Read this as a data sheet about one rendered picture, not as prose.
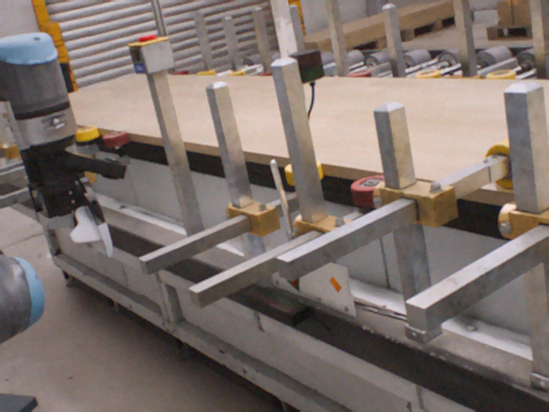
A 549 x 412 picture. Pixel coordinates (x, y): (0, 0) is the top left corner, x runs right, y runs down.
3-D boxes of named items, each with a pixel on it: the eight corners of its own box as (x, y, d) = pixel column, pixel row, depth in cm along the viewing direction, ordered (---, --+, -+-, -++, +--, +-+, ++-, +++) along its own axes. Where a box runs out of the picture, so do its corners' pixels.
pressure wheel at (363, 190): (379, 247, 144) (369, 190, 140) (351, 239, 150) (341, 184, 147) (409, 231, 148) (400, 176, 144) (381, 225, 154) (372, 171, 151)
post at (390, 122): (430, 382, 129) (387, 106, 115) (416, 375, 132) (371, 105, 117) (445, 373, 131) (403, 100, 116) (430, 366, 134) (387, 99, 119)
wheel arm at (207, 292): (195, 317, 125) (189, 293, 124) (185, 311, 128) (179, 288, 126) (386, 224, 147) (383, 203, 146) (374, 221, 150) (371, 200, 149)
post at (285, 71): (329, 307, 147) (280, 60, 132) (318, 303, 150) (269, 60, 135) (343, 300, 149) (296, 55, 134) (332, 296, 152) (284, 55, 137)
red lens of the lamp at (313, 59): (303, 69, 134) (301, 56, 133) (283, 69, 139) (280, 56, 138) (329, 60, 137) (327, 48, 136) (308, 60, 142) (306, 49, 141)
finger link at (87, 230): (82, 268, 123) (58, 219, 125) (116, 254, 126) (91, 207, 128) (85, 261, 120) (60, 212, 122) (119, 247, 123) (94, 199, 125)
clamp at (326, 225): (339, 257, 137) (334, 230, 135) (294, 243, 148) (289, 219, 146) (363, 245, 140) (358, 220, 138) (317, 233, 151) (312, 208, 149)
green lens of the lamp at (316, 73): (305, 82, 135) (303, 70, 134) (286, 82, 139) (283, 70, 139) (332, 74, 138) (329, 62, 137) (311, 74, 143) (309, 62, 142)
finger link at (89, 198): (93, 234, 126) (70, 190, 128) (103, 230, 127) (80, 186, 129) (97, 222, 122) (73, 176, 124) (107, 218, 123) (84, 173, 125)
